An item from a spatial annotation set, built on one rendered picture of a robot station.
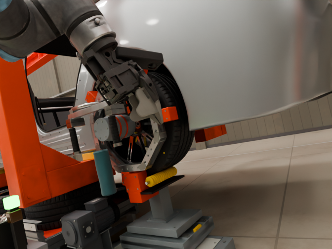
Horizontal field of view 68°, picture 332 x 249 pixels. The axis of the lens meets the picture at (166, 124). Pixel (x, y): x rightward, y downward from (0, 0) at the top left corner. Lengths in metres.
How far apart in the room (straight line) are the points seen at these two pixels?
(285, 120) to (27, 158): 5.88
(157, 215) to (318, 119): 5.47
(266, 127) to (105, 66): 6.28
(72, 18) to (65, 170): 1.29
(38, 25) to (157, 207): 1.30
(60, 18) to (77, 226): 1.20
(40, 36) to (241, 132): 6.43
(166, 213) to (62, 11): 1.33
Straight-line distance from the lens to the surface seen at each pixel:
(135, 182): 1.45
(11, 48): 0.58
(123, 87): 0.51
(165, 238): 1.58
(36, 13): 0.57
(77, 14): 0.56
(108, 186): 1.48
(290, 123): 6.65
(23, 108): 1.67
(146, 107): 0.53
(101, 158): 1.46
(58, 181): 1.70
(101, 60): 0.54
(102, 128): 1.36
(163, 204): 1.62
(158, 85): 1.37
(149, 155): 1.35
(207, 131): 3.25
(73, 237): 1.59
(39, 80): 11.72
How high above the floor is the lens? 0.78
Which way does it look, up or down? 1 degrees up
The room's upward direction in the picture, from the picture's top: 12 degrees counter-clockwise
